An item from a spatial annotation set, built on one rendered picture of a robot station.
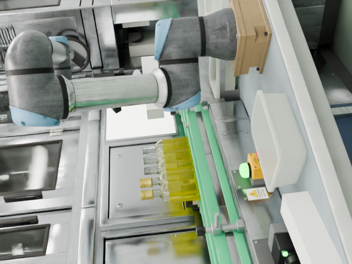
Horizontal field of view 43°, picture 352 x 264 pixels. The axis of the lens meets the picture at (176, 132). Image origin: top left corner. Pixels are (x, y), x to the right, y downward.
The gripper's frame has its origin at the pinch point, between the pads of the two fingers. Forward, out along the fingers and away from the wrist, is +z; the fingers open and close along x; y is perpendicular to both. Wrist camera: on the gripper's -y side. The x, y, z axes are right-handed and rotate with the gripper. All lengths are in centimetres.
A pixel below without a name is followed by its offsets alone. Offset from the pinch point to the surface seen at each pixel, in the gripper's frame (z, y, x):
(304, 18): 89, 71, 46
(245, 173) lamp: 25, -45, -13
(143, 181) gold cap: -5.4, -32.1, 11.3
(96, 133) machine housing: -25.6, 8.4, 41.6
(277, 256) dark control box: 26, -72, -23
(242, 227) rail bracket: 20, -61, -15
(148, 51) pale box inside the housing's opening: 2, 76, 66
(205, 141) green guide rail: 16.8, -24.5, 1.4
